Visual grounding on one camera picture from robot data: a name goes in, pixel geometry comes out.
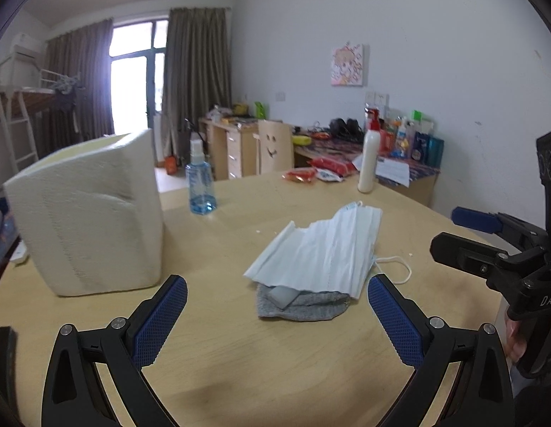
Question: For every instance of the black headphones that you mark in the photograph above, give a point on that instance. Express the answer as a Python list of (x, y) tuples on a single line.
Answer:
[(346, 126)]

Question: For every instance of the white air conditioner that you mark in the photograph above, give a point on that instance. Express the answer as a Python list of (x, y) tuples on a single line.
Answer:
[(26, 45)]

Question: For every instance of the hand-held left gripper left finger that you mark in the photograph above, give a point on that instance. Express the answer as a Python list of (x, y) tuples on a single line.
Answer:
[(162, 320)]

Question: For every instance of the light blue face mask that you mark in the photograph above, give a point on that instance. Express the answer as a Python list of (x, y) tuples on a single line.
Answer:
[(319, 253)]

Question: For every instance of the orange-red snack packet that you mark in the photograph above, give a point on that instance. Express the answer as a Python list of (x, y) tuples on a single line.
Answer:
[(300, 176)]

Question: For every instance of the white metal bunk bed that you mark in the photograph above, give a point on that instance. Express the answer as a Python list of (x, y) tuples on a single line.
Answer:
[(26, 96)]

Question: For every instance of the blue spray bottle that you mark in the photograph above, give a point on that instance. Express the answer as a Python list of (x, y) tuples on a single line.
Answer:
[(200, 182)]

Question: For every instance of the red can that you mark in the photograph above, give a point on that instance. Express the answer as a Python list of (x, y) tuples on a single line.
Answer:
[(387, 141)]

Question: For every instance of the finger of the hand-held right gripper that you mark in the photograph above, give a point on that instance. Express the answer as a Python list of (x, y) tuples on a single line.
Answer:
[(475, 220), (457, 249)]

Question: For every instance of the grey sock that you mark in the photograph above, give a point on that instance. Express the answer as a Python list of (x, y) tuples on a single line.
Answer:
[(311, 309)]

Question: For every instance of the light wooden desk with drawers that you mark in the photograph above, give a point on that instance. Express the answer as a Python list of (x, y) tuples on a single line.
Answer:
[(239, 151)]

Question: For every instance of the white paper sheet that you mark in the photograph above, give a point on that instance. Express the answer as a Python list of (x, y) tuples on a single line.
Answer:
[(391, 170)]

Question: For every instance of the pink cartoon wall poster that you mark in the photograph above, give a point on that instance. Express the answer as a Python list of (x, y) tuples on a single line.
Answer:
[(347, 65)]

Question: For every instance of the white foam box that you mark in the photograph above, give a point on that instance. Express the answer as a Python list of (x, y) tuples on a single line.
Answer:
[(88, 231)]

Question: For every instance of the green bag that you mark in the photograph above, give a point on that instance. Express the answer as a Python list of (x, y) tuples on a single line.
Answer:
[(260, 110)]

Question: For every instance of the brown curtain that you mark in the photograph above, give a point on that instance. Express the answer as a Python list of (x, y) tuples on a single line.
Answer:
[(195, 80), (82, 62)]

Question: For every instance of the person's right hand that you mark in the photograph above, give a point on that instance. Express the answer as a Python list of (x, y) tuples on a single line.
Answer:
[(516, 336)]

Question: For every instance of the white red-capped lotion bottle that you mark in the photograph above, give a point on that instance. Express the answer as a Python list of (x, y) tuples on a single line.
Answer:
[(368, 160)]

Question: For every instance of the white wall socket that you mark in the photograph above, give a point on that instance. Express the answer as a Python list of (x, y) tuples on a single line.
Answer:
[(376, 99)]

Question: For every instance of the yellow pouch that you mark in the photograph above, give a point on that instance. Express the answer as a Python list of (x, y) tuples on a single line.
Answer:
[(302, 140)]

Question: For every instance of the orange bucket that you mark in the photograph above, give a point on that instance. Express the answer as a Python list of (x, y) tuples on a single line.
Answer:
[(172, 165)]

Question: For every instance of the green-capped bottle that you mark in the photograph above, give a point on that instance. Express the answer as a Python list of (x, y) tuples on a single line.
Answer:
[(418, 115)]

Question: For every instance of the white bottle with blue label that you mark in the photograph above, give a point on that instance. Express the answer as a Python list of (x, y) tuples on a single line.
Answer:
[(404, 138)]

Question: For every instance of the dark hanging clothes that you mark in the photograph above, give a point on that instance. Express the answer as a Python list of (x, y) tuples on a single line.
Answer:
[(66, 91)]

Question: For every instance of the white and red snack packet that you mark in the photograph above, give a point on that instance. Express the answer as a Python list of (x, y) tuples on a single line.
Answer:
[(331, 175)]

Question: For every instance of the wooden smiley-face chair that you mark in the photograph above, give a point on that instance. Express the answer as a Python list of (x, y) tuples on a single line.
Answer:
[(275, 146)]

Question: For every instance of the glass balcony door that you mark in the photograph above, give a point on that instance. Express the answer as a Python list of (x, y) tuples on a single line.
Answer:
[(133, 80)]

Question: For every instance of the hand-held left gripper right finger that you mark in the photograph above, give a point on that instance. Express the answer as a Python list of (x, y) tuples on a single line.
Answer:
[(397, 320)]

